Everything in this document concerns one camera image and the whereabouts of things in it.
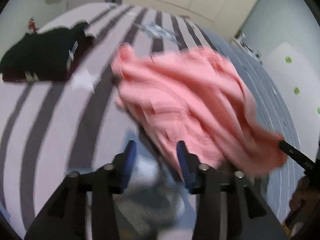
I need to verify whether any black folded clothes pile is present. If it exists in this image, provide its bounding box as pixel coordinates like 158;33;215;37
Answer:
1;22;95;83

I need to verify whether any person's right hand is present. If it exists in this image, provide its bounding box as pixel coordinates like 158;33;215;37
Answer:
289;176;319;222

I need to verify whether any striped grey bed cover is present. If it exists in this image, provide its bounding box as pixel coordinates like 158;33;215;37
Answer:
1;2;300;237

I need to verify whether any bedside table with items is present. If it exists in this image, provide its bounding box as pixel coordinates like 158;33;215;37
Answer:
231;31;262;63

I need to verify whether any pink shirt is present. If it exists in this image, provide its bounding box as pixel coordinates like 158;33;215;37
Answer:
112;44;287;176

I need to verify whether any red fire extinguisher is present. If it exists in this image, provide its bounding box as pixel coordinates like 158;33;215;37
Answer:
27;18;38;34

